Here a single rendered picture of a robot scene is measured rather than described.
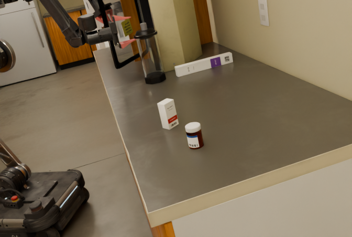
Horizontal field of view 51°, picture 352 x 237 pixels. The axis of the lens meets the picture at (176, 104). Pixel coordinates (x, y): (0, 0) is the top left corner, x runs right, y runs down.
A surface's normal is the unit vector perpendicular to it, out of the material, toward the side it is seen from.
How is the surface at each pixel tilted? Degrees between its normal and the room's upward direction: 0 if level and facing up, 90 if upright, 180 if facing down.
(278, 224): 90
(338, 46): 90
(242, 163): 0
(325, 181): 90
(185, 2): 90
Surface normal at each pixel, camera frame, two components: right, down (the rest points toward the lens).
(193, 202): 0.26, 0.31
